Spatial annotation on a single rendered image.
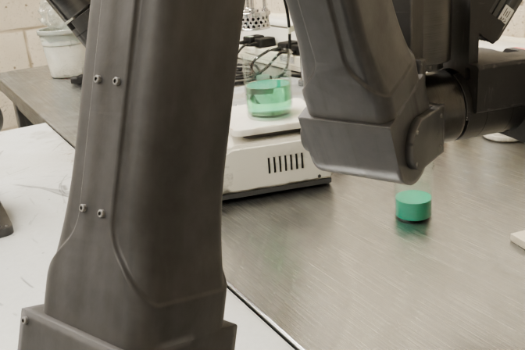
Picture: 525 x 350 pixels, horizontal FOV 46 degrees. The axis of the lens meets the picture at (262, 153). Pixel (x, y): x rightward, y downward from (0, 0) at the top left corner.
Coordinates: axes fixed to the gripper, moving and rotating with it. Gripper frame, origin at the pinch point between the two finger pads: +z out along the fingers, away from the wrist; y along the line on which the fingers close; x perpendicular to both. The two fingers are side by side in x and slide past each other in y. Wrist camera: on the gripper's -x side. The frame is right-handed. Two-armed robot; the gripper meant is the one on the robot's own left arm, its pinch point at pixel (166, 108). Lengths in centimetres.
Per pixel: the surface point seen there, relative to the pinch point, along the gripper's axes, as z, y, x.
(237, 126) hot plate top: 6.6, -4.0, -4.2
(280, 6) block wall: 17, 66, -69
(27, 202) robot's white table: 0.2, 15.7, 17.2
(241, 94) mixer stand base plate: 17, 38, -29
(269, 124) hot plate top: 8.5, -6.4, -6.5
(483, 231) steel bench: 25.1, -27.9, -7.5
